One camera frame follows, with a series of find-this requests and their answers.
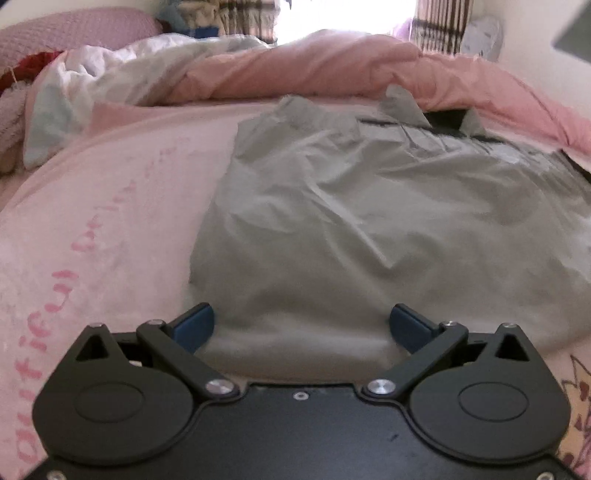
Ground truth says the red cloth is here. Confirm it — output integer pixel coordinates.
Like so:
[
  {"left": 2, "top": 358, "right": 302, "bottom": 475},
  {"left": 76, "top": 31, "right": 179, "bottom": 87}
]
[{"left": 0, "top": 51, "right": 64, "bottom": 94}]

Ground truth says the pink knitted pillow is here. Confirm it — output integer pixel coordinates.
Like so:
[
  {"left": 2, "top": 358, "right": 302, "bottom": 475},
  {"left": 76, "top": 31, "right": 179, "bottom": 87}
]
[{"left": 0, "top": 9, "right": 165, "bottom": 71}]

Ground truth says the pink and white duvet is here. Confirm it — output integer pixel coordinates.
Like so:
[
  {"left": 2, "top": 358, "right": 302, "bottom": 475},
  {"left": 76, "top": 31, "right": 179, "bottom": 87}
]
[{"left": 23, "top": 28, "right": 591, "bottom": 169}]

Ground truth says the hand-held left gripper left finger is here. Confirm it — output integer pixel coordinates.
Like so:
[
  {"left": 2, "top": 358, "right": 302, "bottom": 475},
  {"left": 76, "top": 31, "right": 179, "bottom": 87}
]
[{"left": 73, "top": 302, "right": 239, "bottom": 398}]

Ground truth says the striped brown curtain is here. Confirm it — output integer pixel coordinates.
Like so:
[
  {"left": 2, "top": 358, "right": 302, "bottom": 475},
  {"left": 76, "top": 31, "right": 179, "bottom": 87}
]
[
  {"left": 414, "top": 0, "right": 477, "bottom": 56},
  {"left": 221, "top": 0, "right": 279, "bottom": 45}
]

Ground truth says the pink printed bed sheet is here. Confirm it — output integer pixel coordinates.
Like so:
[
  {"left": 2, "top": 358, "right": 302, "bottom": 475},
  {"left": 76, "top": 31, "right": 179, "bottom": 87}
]
[{"left": 0, "top": 105, "right": 591, "bottom": 480}]

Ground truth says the grey collared shirt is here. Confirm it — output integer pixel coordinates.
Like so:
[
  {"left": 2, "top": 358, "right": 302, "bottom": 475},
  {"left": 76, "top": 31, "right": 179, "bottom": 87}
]
[{"left": 187, "top": 84, "right": 591, "bottom": 370}]

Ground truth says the blue and beige plush pile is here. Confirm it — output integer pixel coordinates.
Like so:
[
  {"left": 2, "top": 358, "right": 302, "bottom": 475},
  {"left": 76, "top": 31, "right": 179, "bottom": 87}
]
[{"left": 156, "top": 0, "right": 223, "bottom": 40}]

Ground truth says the white lace clothes pile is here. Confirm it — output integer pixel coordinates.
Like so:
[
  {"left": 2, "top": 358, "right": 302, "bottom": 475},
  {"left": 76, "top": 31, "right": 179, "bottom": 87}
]
[{"left": 0, "top": 85, "right": 29, "bottom": 174}]

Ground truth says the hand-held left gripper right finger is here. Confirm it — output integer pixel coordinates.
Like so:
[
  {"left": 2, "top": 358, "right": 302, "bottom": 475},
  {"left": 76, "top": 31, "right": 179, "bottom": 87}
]
[{"left": 361, "top": 303, "right": 533, "bottom": 398}]

